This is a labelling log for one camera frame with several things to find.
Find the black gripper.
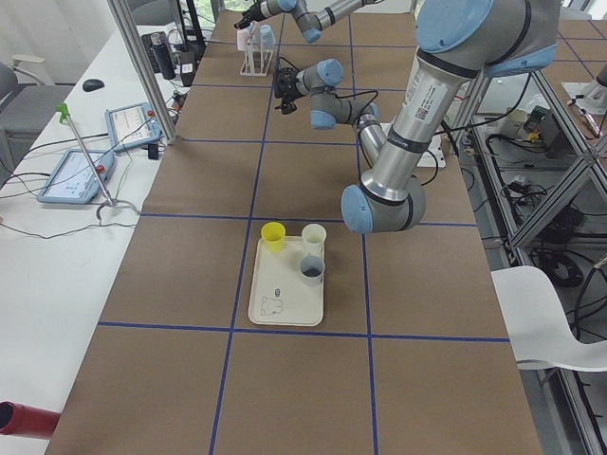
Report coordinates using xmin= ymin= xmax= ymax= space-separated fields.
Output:
xmin=273 ymin=67 xmax=299 ymax=115
xmin=234 ymin=4 xmax=266 ymax=28

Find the pink plastic cup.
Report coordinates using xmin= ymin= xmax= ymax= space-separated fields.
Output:
xmin=236 ymin=29 xmax=252 ymax=52

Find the light blue plastic cup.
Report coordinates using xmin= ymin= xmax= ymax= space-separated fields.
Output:
xmin=259 ymin=25 xmax=275 ymax=50

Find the cream white plastic cup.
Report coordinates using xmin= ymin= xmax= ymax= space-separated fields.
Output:
xmin=302 ymin=224 xmax=326 ymax=256

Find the grey plastic cup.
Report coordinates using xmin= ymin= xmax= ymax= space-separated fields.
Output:
xmin=299 ymin=255 xmax=325 ymax=286

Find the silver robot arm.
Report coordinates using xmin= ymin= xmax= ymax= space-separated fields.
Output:
xmin=234 ymin=0 xmax=377 ymax=43
xmin=273 ymin=1 xmax=561 ymax=234

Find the yellow plastic cup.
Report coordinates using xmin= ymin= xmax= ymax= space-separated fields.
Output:
xmin=261 ymin=222 xmax=286 ymax=253

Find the far teach pendant tablet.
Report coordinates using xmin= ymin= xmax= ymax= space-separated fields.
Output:
xmin=104 ymin=102 xmax=162 ymax=153

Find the teach pendant tablet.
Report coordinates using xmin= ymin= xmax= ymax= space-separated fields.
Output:
xmin=104 ymin=102 xmax=162 ymax=153
xmin=36 ymin=148 xmax=101 ymax=204

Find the black computer mouse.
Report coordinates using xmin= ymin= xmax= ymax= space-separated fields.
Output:
xmin=82 ymin=79 xmax=105 ymax=93

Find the cream plastic tray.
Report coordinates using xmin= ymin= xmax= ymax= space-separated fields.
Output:
xmin=248 ymin=236 xmax=323 ymax=327

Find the metal reacher grabber stick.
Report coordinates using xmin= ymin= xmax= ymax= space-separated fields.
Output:
xmin=56 ymin=102 xmax=140 ymax=225

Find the near teach pendant tablet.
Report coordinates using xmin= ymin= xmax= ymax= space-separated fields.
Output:
xmin=36 ymin=148 xmax=101 ymax=204

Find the white plastic chair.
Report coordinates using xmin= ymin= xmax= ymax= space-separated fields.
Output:
xmin=491 ymin=265 xmax=606 ymax=373

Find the red cylinder tube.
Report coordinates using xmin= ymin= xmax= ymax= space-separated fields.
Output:
xmin=1 ymin=401 xmax=61 ymax=440

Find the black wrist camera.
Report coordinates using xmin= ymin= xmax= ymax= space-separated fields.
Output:
xmin=272 ymin=67 xmax=292 ymax=97

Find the white wire cup rack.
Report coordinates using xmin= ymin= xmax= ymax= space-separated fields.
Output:
xmin=240 ymin=22 xmax=274 ymax=77

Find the aluminium frame post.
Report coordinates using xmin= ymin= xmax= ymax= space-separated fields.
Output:
xmin=107 ymin=0 xmax=176 ymax=145

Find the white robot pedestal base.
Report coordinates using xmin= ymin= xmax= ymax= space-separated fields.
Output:
xmin=373 ymin=122 xmax=446 ymax=175

